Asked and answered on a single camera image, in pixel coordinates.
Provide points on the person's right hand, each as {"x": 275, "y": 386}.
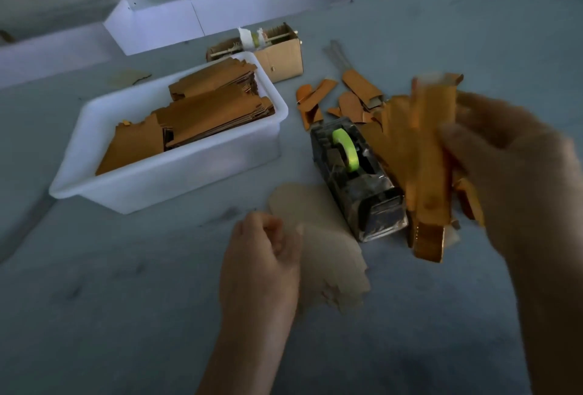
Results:
{"x": 510, "y": 167}

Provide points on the person's left hand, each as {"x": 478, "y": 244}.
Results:
{"x": 260, "y": 276}

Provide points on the pile of beige blanks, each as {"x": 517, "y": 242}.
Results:
{"x": 328, "y": 253}

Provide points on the pile of gold boxes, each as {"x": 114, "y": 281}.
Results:
{"x": 419, "y": 153}

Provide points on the gold cartons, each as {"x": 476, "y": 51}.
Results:
{"x": 219, "y": 108}

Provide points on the person's right forearm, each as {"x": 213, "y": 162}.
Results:
{"x": 551, "y": 317}

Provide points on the person's left forearm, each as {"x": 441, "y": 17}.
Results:
{"x": 246, "y": 367}

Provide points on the black tape dispenser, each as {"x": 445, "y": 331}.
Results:
{"x": 360, "y": 194}

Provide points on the white plastic bin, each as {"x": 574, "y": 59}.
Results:
{"x": 164, "y": 181}

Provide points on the green tape roll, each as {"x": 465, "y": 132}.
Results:
{"x": 345, "y": 147}

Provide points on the small cardboard box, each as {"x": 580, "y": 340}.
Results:
{"x": 282, "y": 58}

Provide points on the small brown object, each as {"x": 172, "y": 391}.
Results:
{"x": 5, "y": 36}

